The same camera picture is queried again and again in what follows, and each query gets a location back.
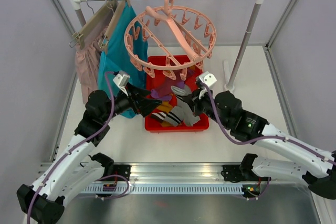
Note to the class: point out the white slotted cable duct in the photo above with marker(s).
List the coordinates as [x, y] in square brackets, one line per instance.
[166, 189]

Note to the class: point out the purple sock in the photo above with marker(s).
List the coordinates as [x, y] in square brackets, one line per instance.
[163, 92]

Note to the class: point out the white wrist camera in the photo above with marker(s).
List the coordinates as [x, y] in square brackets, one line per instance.
[206, 78]
[121, 79]

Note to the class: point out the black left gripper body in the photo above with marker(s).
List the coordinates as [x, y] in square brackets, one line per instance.
[124, 102]

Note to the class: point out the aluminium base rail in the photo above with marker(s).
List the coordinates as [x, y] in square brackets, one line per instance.
[173, 171]

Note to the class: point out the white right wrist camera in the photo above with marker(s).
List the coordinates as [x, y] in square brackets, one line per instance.
[206, 78]

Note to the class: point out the red plastic bin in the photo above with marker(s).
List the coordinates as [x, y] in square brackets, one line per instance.
[154, 126]

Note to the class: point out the beige clip hanger left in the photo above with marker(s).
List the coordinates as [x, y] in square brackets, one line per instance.
[94, 26]

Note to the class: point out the yellow brown striped sock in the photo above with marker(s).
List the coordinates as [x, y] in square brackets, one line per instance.
[164, 115]

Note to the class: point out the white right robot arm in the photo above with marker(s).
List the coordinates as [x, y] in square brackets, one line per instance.
[305, 164]

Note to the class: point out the pink skirt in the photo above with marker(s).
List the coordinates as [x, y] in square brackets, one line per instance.
[87, 63]

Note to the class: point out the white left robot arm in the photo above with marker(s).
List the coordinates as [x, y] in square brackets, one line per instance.
[44, 201]

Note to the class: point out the beige clip hanger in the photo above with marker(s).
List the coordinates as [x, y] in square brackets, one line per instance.
[103, 43]
[94, 26]

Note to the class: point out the teal shirt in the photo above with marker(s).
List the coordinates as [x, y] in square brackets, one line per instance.
[117, 57]

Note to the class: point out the beige clip hanger right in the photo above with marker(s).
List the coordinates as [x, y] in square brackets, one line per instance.
[103, 43]

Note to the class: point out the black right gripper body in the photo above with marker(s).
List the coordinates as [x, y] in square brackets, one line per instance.
[204, 105]

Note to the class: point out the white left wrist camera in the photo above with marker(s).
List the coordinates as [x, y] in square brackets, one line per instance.
[121, 79]

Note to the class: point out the pink round clip hanger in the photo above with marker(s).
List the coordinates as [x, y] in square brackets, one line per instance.
[165, 36]

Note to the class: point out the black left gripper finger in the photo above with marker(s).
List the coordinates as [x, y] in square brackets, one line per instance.
[138, 92]
[146, 106]

